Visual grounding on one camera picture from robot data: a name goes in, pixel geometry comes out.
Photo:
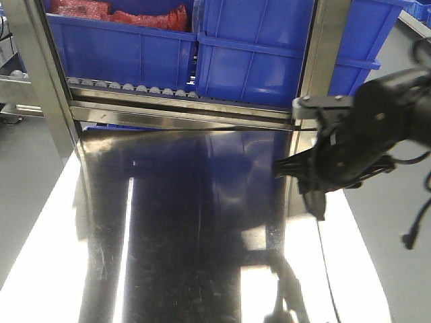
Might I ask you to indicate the grey brake pad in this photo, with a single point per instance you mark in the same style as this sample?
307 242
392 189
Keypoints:
315 203

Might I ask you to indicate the right blue plastic bin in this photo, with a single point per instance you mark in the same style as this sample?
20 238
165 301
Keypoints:
253 51

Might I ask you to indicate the left blue plastic bin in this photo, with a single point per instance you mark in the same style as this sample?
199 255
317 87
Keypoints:
124 53

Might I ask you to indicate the blue plastic bin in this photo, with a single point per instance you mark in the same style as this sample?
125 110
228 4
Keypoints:
253 51
124 53

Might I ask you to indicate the red mesh bag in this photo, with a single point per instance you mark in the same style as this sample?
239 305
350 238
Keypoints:
175 20

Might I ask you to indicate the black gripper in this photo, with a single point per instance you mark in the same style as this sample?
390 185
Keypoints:
350 144

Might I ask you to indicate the stainless steel rack frame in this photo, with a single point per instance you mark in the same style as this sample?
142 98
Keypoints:
65 107

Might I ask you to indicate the roller conveyor track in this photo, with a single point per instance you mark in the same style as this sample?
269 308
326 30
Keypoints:
98 84

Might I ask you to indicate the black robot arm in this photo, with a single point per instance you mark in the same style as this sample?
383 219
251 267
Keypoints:
409 92

